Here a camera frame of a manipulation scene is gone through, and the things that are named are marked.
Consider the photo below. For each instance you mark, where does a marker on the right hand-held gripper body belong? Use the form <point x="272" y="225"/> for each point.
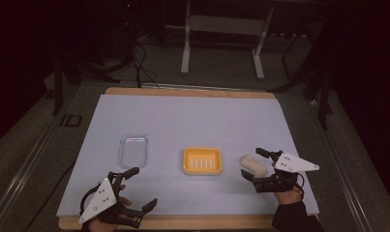
<point x="287" y="162"/>

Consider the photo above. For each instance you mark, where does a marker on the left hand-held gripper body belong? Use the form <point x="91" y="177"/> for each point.
<point x="100" y="196"/>

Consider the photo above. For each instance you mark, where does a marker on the yellow soap dish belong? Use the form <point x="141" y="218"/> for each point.
<point x="202" y="160"/>

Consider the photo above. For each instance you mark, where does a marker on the person's left hand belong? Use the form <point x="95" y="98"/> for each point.
<point x="99" y="226"/>

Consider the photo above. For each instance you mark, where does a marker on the person's right hand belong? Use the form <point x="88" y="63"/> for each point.
<point x="287" y="196"/>

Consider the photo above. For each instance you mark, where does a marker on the clear plastic container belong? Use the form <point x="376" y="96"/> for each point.
<point x="133" y="151"/>

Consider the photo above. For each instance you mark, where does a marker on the pale blue table mat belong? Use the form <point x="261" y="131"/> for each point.
<point x="189" y="125"/>

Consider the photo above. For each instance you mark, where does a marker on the black tripod stand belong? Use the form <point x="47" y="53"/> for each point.
<point x="62" y="74"/>
<point x="323" y="96"/>

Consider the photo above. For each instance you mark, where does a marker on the wooden table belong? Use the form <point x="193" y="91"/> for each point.
<point x="189" y="92"/>

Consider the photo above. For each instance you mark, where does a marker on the white metal stand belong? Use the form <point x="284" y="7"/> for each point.
<point x="226" y="24"/>

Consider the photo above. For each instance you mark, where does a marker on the metal floor rail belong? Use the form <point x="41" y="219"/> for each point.
<point x="341" y="167"/>
<point x="20" y="175"/>

